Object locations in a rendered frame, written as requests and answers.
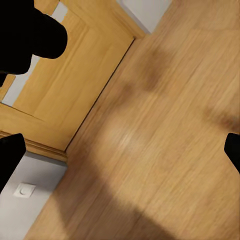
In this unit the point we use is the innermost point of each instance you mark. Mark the digital camera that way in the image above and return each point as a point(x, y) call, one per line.
point(26, 31)

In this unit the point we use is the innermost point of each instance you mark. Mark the wall socket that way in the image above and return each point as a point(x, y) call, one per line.
point(24, 190)

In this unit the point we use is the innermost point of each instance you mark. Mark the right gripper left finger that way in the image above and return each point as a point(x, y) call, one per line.
point(12, 150)

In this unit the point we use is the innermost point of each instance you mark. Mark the door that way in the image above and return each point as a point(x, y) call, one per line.
point(48, 103)

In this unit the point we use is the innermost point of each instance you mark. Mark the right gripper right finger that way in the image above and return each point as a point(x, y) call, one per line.
point(232, 149)

